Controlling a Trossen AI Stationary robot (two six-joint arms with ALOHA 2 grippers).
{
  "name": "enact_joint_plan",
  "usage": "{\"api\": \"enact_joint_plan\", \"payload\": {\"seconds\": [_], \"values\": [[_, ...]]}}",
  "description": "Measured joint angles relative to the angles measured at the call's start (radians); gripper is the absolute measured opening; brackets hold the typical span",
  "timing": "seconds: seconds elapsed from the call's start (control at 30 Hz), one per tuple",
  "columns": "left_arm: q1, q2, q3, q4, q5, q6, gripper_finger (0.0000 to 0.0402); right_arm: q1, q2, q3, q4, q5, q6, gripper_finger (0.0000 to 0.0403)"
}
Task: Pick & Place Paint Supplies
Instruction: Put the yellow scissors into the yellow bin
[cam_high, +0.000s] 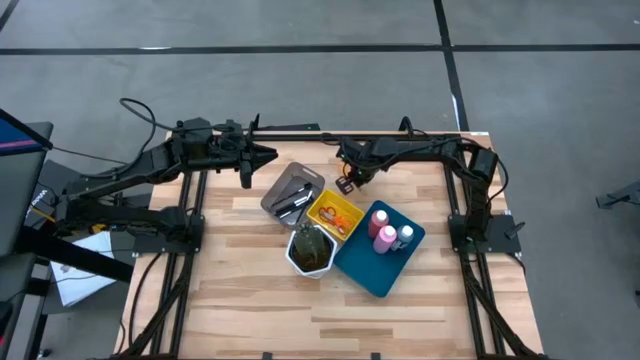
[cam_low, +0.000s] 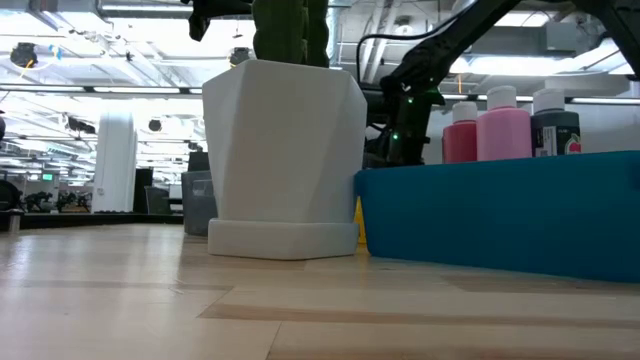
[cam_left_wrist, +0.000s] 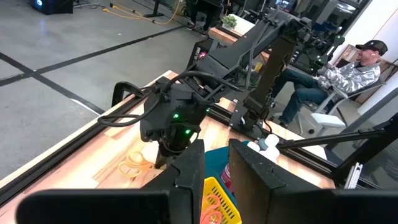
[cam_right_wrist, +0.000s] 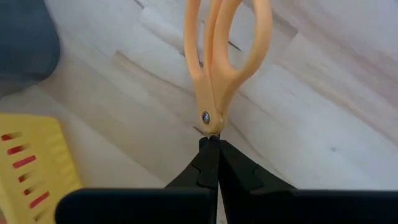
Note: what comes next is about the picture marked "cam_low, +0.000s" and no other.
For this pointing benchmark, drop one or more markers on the red paint bottle white cap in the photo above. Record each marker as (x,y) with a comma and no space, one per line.
(460,142)

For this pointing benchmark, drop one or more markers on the pink paint bottle white cap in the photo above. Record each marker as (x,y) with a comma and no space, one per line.
(502,135)

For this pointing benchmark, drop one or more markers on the dark green paint bottle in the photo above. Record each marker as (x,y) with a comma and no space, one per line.
(555,132)

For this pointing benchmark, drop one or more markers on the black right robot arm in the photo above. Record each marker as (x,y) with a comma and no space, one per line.
(450,45)

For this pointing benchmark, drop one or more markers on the green cactus plant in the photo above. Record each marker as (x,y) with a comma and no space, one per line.
(280,30)

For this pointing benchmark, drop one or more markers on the yellow hanging tag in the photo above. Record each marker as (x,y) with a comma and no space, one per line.
(460,82)

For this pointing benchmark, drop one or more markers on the long ceiling light strip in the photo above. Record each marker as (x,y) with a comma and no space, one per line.
(135,90)

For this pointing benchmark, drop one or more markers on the teal plastic bin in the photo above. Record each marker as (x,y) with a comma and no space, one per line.
(500,215)

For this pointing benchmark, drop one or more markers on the white faceted plant pot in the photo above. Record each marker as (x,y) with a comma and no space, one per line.
(285,145)

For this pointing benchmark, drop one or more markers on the round black ceiling speaker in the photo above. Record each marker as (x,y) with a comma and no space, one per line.
(155,125)

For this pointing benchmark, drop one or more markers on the dark background screen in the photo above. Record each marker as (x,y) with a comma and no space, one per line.
(198,161)

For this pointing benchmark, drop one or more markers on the white pot saucer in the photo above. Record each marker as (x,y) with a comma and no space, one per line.
(282,240)

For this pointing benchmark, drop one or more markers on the white pillar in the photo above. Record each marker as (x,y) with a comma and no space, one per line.
(115,160)

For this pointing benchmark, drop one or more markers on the grey plastic container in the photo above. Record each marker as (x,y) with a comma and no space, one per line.
(197,205)

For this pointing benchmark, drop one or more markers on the green exit sign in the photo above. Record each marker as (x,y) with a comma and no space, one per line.
(47,176)

